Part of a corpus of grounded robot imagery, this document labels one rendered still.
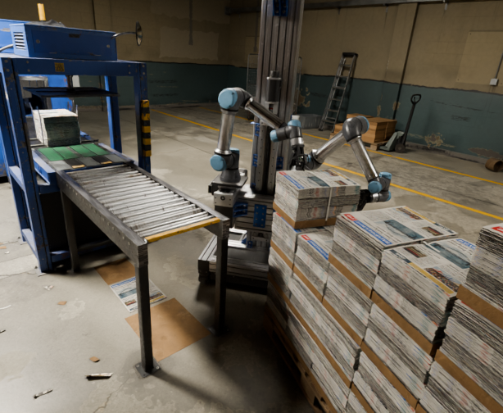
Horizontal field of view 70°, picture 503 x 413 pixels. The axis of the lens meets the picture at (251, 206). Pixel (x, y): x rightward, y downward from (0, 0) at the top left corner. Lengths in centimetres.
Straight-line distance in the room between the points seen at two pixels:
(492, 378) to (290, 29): 212
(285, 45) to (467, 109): 622
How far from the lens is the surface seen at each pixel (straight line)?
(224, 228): 203
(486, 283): 112
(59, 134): 369
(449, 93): 852
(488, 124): 830
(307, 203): 186
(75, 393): 227
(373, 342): 152
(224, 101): 230
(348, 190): 197
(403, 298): 133
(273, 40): 258
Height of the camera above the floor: 165
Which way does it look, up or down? 23 degrees down
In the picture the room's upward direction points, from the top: 4 degrees clockwise
